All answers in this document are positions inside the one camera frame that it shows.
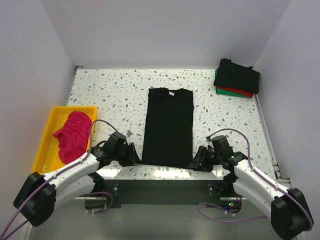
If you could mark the yellow plastic bin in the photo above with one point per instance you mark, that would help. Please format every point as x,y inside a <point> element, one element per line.
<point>47,158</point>

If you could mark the red pink t shirt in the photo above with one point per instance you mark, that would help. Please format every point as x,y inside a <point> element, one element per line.
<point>73,136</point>

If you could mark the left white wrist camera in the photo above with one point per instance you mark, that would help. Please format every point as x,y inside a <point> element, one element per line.
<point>129,133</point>

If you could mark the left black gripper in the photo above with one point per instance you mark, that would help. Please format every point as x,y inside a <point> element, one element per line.
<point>131,158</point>

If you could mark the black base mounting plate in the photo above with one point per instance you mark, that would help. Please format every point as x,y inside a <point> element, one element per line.
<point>165,192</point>

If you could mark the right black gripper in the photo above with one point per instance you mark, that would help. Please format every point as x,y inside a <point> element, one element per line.
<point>198,162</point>

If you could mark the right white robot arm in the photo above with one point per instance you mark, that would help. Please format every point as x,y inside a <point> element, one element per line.
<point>286,208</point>

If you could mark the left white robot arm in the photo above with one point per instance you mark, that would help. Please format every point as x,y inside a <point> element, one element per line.
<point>40,194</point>

